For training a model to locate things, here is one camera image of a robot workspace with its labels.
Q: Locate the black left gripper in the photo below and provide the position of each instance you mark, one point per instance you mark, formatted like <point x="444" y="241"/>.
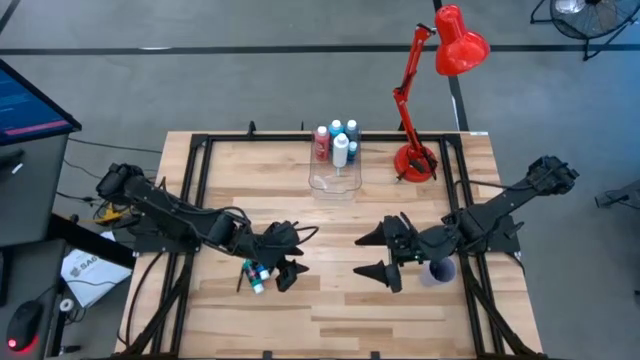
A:
<point x="272" y="242"/>

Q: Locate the white tape roll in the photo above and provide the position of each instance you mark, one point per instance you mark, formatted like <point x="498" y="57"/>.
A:
<point x="67" y="304"/>

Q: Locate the black floor fan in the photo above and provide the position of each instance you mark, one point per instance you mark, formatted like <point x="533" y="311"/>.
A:
<point x="590" y="17"/>

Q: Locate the black aluminium table frame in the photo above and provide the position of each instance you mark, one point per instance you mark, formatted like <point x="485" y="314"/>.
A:
<point x="260" y="137"/>

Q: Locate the red desk lamp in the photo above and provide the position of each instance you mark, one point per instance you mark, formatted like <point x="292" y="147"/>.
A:
<point x="457" y="45"/>

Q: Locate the translucent purple plastic cup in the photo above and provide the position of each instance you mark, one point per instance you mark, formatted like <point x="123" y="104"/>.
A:
<point x="442" y="275"/>

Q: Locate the large grey paint bottle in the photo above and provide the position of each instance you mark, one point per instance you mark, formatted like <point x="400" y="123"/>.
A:
<point x="351" y="131"/>

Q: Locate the black desk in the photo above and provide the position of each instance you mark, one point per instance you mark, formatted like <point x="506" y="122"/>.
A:
<point x="15" y="270"/>

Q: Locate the large teal paint bottle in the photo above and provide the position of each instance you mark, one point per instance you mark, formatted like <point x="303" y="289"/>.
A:
<point x="336" y="127"/>

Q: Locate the white printed booklet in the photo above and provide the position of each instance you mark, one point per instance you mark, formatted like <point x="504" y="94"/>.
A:
<point x="95" y="275"/>

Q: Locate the large red paint bottle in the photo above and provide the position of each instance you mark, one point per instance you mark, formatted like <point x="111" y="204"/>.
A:
<point x="322" y="147"/>

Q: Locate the large white paint bottle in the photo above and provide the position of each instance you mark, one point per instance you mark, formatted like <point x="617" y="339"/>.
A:
<point x="340" y="152"/>

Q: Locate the small blue paint bottle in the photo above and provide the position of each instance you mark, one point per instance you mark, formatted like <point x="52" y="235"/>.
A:
<point x="354" y="152"/>

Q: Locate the yellow plug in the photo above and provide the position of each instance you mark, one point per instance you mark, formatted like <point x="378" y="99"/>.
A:
<point x="110" y="216"/>

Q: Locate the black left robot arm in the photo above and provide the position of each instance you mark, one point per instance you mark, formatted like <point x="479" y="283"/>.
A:
<point x="165" y="210"/>

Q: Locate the clear plastic bin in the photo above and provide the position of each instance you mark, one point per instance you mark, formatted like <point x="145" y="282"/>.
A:
<point x="335" y="192"/>

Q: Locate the grey metal stand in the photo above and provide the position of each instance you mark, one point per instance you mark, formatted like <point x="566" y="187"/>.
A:
<point x="620" y="197"/>

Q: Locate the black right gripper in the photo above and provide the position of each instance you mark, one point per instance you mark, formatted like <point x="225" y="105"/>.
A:
<point x="415" y="242"/>

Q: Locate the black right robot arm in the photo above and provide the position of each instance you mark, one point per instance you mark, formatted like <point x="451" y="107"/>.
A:
<point x="505" y="200"/>

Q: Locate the computer monitor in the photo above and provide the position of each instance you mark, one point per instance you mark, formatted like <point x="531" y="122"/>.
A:
<point x="25" y="110"/>

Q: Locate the black computer mouse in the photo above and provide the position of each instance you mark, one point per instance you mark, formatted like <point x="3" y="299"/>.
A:
<point x="22" y="325"/>

